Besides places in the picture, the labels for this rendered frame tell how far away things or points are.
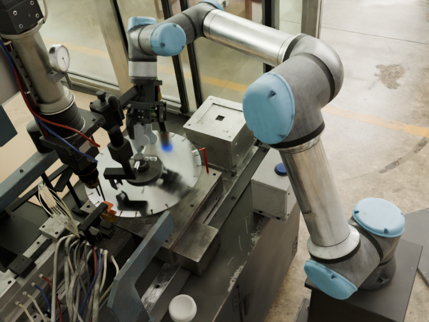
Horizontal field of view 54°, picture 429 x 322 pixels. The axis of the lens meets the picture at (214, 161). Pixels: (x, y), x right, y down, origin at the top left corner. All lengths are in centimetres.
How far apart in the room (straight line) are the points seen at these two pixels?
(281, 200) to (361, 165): 136
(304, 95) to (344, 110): 211
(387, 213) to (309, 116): 37
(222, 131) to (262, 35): 47
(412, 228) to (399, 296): 109
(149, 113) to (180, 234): 34
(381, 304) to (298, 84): 65
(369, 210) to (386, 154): 157
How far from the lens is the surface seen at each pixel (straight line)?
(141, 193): 115
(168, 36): 102
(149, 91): 114
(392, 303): 120
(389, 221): 105
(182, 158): 121
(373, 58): 340
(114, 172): 111
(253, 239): 126
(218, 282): 119
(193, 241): 118
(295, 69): 79
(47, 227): 126
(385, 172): 251
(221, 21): 104
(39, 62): 83
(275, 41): 94
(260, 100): 76
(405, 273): 125
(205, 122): 139
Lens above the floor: 179
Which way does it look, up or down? 45 degrees down
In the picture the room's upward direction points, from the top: 8 degrees counter-clockwise
